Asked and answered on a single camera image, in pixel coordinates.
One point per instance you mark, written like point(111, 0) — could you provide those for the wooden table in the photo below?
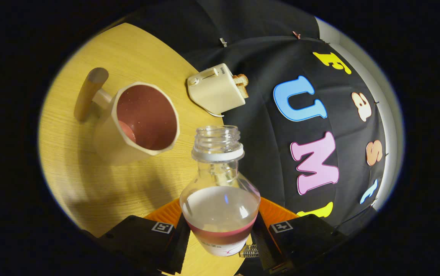
point(89, 188)

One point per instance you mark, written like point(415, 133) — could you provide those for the copper cloth clip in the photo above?
point(296, 35)

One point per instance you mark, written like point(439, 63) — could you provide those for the toast slice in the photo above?
point(244, 92)
point(241, 79)

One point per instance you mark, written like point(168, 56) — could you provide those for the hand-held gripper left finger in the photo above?
point(177, 249)

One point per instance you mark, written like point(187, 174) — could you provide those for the cream toaster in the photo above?
point(216, 90)

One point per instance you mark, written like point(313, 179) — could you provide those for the silver cloth clip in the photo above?
point(223, 42)

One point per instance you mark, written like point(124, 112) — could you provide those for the black backdrop cloth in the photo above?
point(265, 153)

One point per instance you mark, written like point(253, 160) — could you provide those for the clear plastic juice bottle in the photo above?
point(220, 214)

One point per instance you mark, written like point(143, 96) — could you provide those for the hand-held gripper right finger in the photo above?
point(264, 249)

